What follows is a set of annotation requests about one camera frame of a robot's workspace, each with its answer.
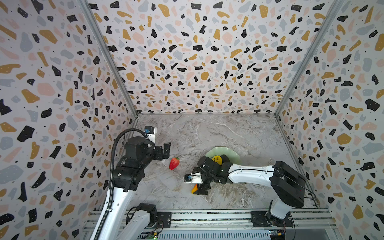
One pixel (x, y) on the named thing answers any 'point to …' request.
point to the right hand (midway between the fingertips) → (190, 179)
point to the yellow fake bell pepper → (217, 159)
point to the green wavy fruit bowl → (233, 156)
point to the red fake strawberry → (174, 163)
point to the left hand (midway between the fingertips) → (160, 140)
